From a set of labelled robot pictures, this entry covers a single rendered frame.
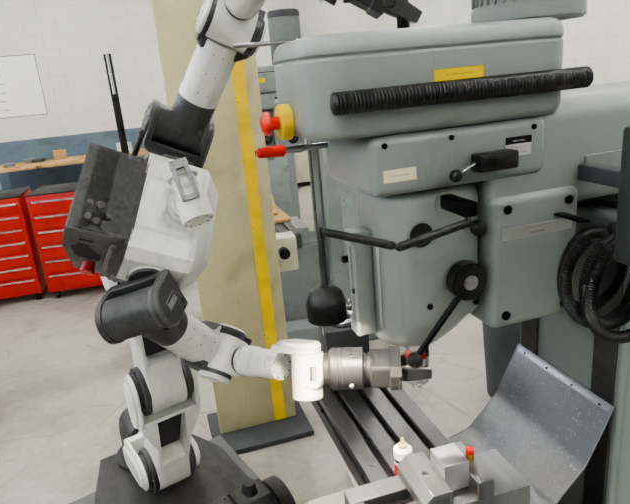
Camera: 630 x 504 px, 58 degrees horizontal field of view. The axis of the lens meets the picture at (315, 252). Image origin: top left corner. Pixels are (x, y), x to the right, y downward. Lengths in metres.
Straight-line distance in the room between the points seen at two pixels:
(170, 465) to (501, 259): 1.24
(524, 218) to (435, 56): 0.34
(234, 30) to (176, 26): 1.48
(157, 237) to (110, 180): 0.15
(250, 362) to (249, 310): 1.62
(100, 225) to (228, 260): 1.67
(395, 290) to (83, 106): 9.16
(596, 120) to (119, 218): 0.93
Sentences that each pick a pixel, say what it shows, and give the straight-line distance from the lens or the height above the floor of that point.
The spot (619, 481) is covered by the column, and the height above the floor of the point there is 0.95.
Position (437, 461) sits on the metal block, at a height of 1.10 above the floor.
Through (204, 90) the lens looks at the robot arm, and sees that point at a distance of 1.31.
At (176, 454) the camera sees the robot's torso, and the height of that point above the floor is 0.75.
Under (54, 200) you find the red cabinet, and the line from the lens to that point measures 5.60.
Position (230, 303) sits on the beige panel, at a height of 0.76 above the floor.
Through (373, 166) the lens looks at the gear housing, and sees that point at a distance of 0.93.
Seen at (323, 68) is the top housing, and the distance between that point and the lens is 0.89.
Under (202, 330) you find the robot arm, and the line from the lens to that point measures 1.31.
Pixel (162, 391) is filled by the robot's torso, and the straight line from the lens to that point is 1.68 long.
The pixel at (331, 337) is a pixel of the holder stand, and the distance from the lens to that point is 1.58.
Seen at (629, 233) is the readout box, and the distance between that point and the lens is 0.97.
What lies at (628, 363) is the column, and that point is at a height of 1.23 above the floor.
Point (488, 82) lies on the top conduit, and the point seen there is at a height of 1.80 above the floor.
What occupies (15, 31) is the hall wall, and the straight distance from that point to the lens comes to 10.13.
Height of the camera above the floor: 1.84
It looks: 18 degrees down
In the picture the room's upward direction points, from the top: 5 degrees counter-clockwise
